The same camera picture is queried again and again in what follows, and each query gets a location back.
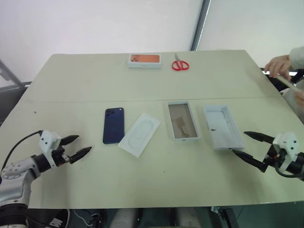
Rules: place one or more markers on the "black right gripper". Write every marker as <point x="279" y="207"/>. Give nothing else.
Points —
<point x="273" y="159"/>

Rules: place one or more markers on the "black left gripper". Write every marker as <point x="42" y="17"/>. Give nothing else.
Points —
<point x="60" y="158"/>

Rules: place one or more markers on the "white phone box lid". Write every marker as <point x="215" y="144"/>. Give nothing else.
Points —
<point x="223" y="129"/>

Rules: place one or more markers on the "dark blue smartphone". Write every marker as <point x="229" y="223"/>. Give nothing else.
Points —
<point x="114" y="127"/>

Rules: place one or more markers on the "white plastic insert tray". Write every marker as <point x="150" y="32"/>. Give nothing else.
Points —
<point x="139" y="135"/>

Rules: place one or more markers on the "beige stick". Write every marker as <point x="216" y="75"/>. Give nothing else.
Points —
<point x="288" y="83"/>

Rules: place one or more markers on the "white phone box base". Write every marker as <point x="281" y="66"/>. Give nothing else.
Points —
<point x="183" y="121"/>

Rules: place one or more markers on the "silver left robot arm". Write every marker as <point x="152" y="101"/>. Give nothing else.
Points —
<point x="14" y="171"/>

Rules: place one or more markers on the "white fluffy sleeve forearm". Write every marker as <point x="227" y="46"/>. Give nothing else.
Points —
<point x="298" y="57"/>

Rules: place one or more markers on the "white box with orange phone print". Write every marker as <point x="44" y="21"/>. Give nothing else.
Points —
<point x="145" y="60"/>

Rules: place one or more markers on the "person's bare hand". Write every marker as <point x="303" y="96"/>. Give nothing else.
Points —
<point x="300" y="97"/>
<point x="278" y="65"/>

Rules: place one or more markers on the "grey metal pole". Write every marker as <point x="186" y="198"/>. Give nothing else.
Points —
<point x="200" y="23"/>

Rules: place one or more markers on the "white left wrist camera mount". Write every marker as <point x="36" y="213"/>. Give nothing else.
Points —
<point x="48" y="140"/>

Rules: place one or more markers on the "metal table bracket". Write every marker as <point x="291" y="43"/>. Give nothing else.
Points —
<point x="224" y="213"/>

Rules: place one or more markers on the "grey metal frame bar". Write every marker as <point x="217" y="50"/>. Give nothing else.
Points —
<point x="9" y="71"/>

